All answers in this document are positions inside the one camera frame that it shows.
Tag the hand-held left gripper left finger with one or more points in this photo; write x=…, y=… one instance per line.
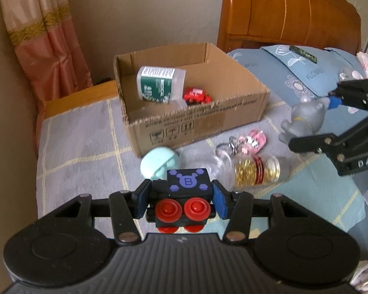
x=142, y=200

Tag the clear bottle with gold contents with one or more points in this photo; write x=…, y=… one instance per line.
x=254, y=171

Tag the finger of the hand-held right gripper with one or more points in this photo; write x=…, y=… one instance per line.
x=309, y=144
x=333, y=101

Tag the wooden bed headboard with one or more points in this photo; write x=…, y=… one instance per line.
x=279, y=12

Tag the pink curtain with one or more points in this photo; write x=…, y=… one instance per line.
x=49, y=52

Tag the blue floral pillow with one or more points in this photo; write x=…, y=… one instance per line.
x=257, y=64
x=312, y=73

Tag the black toy car red wheels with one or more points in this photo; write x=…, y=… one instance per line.
x=187, y=183

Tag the red toy train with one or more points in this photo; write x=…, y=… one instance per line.
x=196, y=95

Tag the cardboard box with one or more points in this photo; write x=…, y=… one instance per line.
x=187, y=128

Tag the white jar with green label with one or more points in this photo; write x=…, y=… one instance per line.
x=159, y=84

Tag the checked blue grey blanket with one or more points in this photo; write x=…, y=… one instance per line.
x=79, y=147

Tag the grey rubber animal toy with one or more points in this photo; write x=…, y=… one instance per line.
x=306, y=116

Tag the green packet on pillow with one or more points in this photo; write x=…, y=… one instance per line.
x=303, y=54

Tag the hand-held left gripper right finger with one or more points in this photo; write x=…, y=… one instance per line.
x=220, y=202

